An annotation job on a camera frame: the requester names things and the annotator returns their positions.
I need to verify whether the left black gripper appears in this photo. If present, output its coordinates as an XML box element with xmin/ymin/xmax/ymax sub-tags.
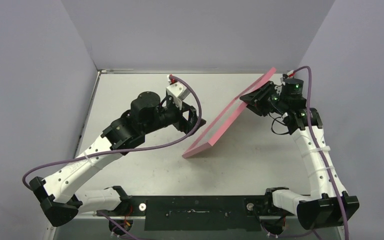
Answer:
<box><xmin>142</xmin><ymin>95</ymin><xmax>206</xmax><ymax>135</ymax></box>

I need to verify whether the pink wooden picture frame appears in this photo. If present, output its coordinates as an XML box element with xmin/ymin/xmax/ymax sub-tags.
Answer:
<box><xmin>182</xmin><ymin>67</ymin><xmax>277</xmax><ymax>159</ymax></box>

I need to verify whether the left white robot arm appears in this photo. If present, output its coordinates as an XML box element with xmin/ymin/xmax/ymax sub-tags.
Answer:
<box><xmin>29</xmin><ymin>91</ymin><xmax>206</xmax><ymax>227</ymax></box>

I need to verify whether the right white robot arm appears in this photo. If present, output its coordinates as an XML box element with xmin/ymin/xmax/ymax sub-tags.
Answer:
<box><xmin>239</xmin><ymin>78</ymin><xmax>360</xmax><ymax>230</ymax></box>

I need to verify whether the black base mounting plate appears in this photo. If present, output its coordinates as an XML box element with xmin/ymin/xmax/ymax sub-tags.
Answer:
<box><xmin>95</xmin><ymin>195</ymin><xmax>297</xmax><ymax>232</ymax></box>

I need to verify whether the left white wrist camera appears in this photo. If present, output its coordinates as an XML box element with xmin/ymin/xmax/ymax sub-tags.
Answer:
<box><xmin>166</xmin><ymin>74</ymin><xmax>191</xmax><ymax>110</ymax></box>

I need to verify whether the aluminium rail front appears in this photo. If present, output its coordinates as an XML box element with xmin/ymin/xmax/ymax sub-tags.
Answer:
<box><xmin>44</xmin><ymin>195</ymin><xmax>352</xmax><ymax>240</ymax></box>

